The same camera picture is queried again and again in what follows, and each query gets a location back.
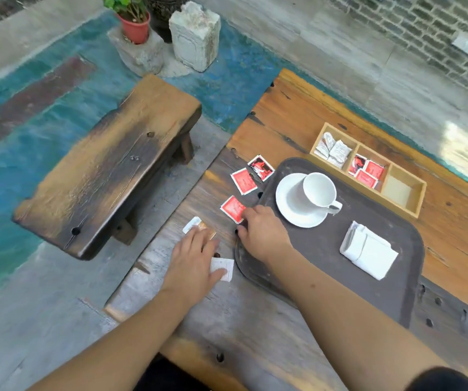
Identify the white teacup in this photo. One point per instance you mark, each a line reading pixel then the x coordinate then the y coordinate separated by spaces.
pixel 319 189

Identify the person's left hand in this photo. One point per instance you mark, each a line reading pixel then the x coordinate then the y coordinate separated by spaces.
pixel 191 268

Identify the black shirt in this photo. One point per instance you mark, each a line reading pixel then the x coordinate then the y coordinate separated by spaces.
pixel 442 380

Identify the wooden compartment box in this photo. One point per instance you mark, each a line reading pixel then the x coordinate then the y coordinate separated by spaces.
pixel 399 191

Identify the black trousers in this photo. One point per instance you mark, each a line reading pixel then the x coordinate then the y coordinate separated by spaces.
pixel 168 376

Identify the person's right hand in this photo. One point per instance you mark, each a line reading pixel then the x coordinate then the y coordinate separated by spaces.
pixel 264 236

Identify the white cloth napkin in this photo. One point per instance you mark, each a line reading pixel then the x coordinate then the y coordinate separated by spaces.
pixel 370 252

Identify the tall plant dark pot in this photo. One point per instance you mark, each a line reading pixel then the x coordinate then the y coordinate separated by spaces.
pixel 164 12

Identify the person's right forearm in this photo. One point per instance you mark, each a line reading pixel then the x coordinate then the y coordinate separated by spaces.
pixel 352 329

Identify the wooden table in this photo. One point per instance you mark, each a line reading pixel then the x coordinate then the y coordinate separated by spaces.
pixel 454 240

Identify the flat grey stone base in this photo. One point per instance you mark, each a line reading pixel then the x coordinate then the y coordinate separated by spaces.
pixel 140 58

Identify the green plant red pot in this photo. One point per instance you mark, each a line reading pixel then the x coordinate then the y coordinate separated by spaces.
pixel 136 30

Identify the wooden bench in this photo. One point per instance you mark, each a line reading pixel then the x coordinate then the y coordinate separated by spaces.
pixel 111 166

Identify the white saucer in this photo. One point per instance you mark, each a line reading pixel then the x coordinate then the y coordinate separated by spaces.
pixel 291 203

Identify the carved grey stone block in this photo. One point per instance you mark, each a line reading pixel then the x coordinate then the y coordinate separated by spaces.
pixel 195 36

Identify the person's left forearm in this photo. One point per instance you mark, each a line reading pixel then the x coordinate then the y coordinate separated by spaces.
pixel 115 350

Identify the dark brown tray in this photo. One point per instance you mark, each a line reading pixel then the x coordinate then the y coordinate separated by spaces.
pixel 380 223

